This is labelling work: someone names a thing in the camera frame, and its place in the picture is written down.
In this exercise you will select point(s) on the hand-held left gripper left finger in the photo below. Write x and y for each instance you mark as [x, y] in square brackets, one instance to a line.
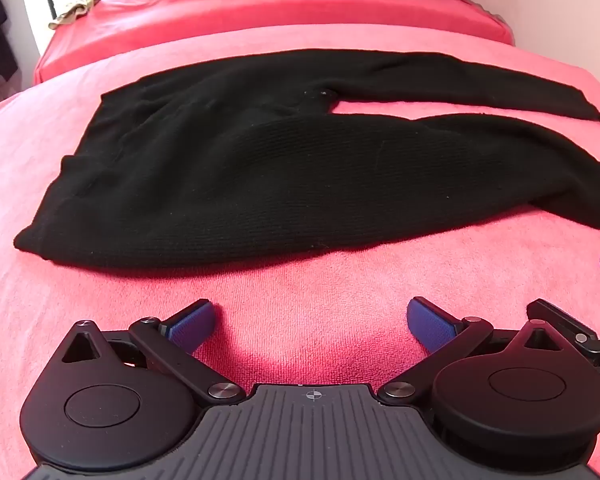
[195, 326]

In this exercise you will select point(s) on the black knit pants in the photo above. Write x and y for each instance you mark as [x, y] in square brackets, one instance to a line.
[230, 170]

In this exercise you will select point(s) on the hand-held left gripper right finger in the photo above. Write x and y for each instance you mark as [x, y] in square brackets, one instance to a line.
[430, 329]

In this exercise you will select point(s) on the bed with red sheet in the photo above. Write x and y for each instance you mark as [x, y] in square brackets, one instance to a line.
[230, 15]

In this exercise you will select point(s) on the olive crumpled cloth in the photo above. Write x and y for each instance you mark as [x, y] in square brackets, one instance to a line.
[75, 12]

